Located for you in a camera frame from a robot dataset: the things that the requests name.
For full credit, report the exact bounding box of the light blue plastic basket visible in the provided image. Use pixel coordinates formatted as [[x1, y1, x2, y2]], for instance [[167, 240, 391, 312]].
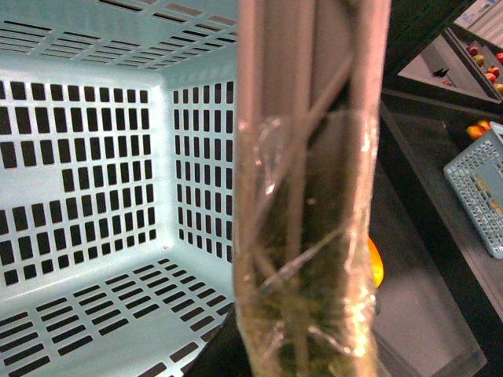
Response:
[[1, 1, 238, 376]]

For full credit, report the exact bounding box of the yellow orange mango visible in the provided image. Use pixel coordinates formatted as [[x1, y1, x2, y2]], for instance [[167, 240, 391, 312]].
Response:
[[368, 237, 384, 287]]

